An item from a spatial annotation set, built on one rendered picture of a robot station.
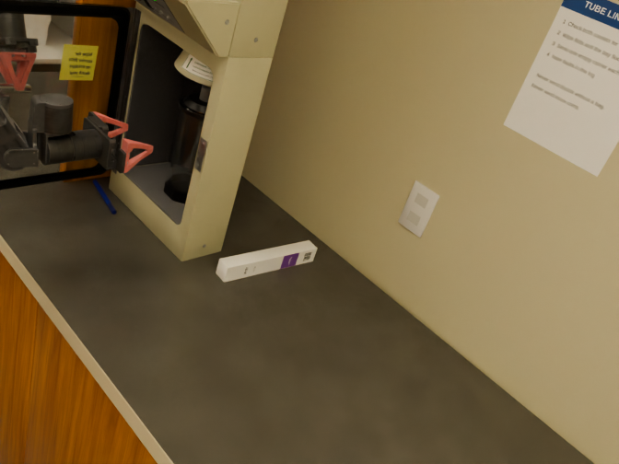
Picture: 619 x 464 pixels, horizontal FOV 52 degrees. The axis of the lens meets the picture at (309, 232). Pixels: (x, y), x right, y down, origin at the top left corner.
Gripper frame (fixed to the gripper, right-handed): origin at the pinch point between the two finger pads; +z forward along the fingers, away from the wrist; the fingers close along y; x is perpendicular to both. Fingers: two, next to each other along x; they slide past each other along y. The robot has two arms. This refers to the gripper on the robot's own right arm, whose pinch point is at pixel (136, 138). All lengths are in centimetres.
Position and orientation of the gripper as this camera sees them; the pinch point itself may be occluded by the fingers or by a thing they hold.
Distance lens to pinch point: 135.6
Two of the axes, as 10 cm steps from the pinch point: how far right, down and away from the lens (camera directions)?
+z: 7.0, -2.1, 6.8
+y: -6.7, -5.4, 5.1
